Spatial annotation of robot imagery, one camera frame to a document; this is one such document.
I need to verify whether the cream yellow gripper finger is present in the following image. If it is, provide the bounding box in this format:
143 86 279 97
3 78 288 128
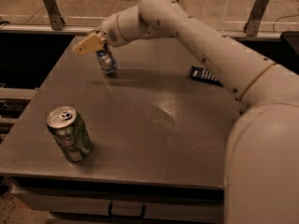
73 32 106 55

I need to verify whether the blue redbull can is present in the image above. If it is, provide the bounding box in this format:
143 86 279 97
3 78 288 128
96 45 117 75

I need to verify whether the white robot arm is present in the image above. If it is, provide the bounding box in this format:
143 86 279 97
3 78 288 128
73 0 299 224

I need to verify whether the green soda can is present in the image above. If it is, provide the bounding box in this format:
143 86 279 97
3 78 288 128
47 106 92 162

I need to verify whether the clear glass barrier panel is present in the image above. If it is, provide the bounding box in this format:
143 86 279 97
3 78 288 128
0 0 299 33

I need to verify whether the left metal bracket post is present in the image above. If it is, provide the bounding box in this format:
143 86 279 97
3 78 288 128
43 0 65 31

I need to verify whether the right metal bracket post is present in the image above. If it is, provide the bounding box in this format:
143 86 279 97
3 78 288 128
244 0 270 36

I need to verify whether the grey drawer with black handle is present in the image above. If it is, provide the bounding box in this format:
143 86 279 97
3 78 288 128
12 187 224 224

